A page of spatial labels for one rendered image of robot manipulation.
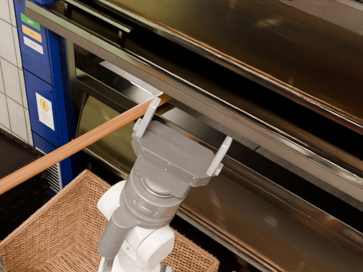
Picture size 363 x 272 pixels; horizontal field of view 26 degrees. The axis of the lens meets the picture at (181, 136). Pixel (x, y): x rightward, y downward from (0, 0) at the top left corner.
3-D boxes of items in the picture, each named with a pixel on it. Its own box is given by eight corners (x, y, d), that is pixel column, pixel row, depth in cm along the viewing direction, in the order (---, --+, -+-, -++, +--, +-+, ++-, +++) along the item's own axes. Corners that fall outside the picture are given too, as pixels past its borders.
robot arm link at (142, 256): (178, 230, 119) (174, 253, 131) (140, 187, 121) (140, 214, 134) (145, 257, 117) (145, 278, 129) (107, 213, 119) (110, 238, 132)
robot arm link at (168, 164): (206, 194, 104) (177, 238, 113) (229, 146, 111) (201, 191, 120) (122, 148, 105) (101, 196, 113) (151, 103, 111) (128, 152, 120)
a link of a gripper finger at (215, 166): (229, 132, 104) (213, 158, 109) (221, 148, 102) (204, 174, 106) (239, 137, 104) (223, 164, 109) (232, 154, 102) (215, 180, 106)
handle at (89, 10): (40, 6, 201) (45, 5, 202) (127, 52, 182) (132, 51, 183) (41, -16, 198) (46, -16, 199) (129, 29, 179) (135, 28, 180)
